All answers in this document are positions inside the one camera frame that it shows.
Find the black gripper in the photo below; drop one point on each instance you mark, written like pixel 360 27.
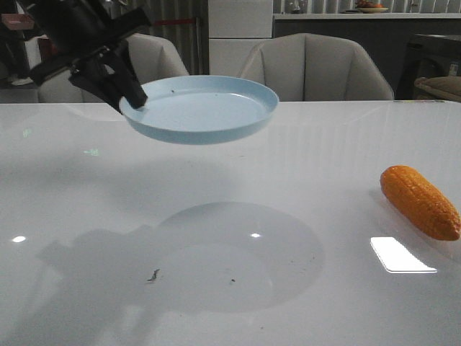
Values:
pixel 82 31

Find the light blue round plate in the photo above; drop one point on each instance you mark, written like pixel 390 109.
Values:
pixel 201 110

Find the orange plastic corn cob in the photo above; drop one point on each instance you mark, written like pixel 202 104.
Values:
pixel 421 202

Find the left grey upholstered chair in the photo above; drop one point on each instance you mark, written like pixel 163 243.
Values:
pixel 153 58

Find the grey upholstered chair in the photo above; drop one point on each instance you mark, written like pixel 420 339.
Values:
pixel 153 58
pixel 307 67

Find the white cabinet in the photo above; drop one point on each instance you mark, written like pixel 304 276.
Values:
pixel 234 28

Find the right grey upholstered chair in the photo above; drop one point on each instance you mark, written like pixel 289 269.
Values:
pixel 307 67

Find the fruit bowl on counter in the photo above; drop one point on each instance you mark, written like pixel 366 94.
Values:
pixel 369 7

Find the grey counter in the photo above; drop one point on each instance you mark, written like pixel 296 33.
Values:
pixel 384 36

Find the beige cushion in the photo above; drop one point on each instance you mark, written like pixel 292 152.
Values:
pixel 441 87

